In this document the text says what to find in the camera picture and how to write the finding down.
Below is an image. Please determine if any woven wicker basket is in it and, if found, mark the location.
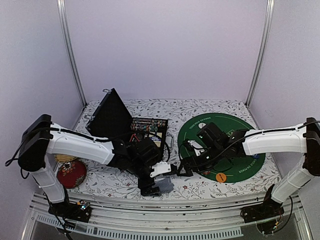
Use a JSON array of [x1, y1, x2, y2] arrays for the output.
[[54, 154, 77, 163]]

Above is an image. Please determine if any white dealer button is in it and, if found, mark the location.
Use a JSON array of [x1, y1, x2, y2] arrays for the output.
[[198, 122, 207, 129]]

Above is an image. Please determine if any black poker chip case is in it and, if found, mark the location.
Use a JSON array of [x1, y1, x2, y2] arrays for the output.
[[85, 88, 171, 157]]

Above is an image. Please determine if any green poker felt mat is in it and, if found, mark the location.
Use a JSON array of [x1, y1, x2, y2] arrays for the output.
[[177, 113, 266, 184]]

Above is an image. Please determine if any orange big blind button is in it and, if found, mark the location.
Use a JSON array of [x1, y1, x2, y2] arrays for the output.
[[215, 172, 227, 183]]

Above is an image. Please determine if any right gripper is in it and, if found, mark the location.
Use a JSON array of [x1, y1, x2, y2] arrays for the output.
[[176, 144, 225, 177]]

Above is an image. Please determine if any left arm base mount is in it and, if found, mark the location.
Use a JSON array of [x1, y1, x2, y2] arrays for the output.
[[48, 199, 92, 223]]

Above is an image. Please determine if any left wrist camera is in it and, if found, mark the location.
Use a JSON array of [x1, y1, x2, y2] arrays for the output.
[[149, 161, 172, 178]]

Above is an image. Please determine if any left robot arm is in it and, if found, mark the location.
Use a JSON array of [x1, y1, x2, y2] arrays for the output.
[[4, 114, 163, 217]]

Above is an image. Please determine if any red triangle all-in marker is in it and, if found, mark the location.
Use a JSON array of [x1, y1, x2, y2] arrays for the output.
[[129, 133, 141, 143]]

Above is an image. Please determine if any front aluminium rail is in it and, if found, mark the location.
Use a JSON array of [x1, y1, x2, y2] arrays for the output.
[[21, 192, 313, 240]]

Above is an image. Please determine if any poker chip row far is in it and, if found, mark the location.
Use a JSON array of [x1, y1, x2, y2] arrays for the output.
[[130, 118, 168, 132]]

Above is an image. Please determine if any floral tablecloth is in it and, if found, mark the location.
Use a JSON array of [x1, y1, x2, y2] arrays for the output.
[[68, 99, 281, 201]]

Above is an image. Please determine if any boxed playing cards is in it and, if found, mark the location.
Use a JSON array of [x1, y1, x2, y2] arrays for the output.
[[149, 132, 163, 148]]

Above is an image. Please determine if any right aluminium frame post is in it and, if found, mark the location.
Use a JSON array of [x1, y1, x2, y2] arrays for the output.
[[245, 0, 275, 109]]

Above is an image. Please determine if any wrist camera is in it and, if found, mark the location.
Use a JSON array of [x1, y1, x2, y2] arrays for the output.
[[187, 140, 206, 157], [149, 161, 172, 178]]

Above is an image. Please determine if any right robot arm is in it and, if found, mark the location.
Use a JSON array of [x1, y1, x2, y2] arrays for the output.
[[177, 117, 320, 218]]

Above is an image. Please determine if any blue playing card deck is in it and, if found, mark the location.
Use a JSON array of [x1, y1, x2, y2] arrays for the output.
[[154, 176, 175, 194]]

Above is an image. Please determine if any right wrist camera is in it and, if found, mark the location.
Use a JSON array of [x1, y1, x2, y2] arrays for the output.
[[187, 140, 206, 157]]

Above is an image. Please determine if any left aluminium frame post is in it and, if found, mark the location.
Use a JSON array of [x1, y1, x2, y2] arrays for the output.
[[56, 0, 88, 107]]

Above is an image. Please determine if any red embroidered round cushion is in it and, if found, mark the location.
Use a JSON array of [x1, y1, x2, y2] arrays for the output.
[[56, 160, 87, 189]]

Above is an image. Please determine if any aluminium frame post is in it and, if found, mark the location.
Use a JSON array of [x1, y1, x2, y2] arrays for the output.
[[245, 0, 275, 109], [56, 0, 88, 107]]

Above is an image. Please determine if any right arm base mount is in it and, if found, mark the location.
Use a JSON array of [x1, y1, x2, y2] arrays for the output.
[[240, 200, 284, 235]]

